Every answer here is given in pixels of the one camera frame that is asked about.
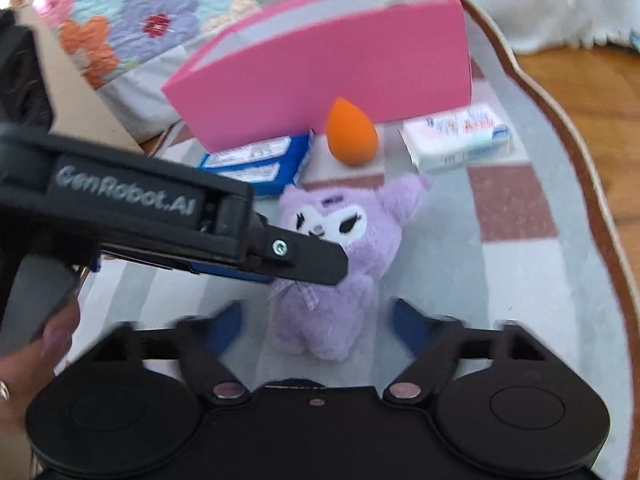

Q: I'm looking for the floral quilt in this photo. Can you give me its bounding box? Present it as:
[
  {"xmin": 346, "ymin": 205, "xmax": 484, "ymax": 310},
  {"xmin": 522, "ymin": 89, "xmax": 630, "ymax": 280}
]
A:
[{"xmin": 35, "ymin": 0, "xmax": 351, "ymax": 91}]

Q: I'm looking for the white tissue packet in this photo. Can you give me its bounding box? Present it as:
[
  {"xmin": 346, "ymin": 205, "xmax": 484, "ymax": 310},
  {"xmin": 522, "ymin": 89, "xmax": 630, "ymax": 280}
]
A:
[{"xmin": 400, "ymin": 102, "xmax": 516, "ymax": 173}]

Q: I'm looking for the orange makeup sponge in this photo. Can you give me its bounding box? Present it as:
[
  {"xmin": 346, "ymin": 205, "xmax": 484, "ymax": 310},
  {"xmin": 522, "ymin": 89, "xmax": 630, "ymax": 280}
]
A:
[{"xmin": 326, "ymin": 97, "xmax": 379, "ymax": 166}]

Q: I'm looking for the beige cabinet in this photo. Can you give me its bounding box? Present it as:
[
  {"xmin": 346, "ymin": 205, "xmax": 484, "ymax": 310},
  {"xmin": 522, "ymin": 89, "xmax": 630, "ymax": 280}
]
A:
[{"xmin": 17, "ymin": 7, "xmax": 146, "ymax": 156}]

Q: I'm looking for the blue wipes packet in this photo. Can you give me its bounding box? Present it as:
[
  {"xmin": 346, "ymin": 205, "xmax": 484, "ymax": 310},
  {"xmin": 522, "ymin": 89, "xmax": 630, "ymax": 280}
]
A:
[{"xmin": 199, "ymin": 131, "xmax": 316, "ymax": 198}]

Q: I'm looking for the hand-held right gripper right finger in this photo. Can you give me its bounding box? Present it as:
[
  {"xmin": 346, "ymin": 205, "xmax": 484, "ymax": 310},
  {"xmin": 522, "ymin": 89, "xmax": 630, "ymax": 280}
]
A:
[{"xmin": 382, "ymin": 297, "xmax": 551, "ymax": 403}]

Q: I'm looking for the pink cardboard box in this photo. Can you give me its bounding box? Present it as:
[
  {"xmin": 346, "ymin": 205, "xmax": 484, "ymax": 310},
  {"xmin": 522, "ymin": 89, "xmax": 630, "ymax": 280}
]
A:
[{"xmin": 161, "ymin": 0, "xmax": 473, "ymax": 153}]

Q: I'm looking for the purple plush toy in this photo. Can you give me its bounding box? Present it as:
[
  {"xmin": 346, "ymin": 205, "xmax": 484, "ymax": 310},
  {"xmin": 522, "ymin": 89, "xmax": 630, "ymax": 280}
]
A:
[{"xmin": 267, "ymin": 172, "xmax": 433, "ymax": 363}]

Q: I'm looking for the striped checkered rug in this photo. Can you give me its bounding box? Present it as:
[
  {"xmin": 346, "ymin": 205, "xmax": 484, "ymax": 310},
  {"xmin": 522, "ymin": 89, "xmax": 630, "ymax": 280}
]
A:
[{"xmin": 75, "ymin": 0, "xmax": 636, "ymax": 480}]

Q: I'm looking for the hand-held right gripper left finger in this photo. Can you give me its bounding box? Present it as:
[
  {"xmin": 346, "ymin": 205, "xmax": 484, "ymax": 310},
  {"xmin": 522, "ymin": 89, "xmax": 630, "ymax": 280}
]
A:
[{"xmin": 92, "ymin": 300, "xmax": 251, "ymax": 406}]

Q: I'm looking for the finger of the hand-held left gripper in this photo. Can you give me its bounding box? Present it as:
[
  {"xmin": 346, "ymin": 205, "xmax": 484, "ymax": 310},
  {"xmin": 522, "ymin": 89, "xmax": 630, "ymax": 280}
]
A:
[{"xmin": 97, "ymin": 212, "xmax": 350, "ymax": 287}]

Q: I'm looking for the person's left hand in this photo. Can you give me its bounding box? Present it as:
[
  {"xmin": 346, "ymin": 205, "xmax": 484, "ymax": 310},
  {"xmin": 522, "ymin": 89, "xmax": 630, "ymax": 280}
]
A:
[{"xmin": 0, "ymin": 302, "xmax": 82, "ymax": 472}]

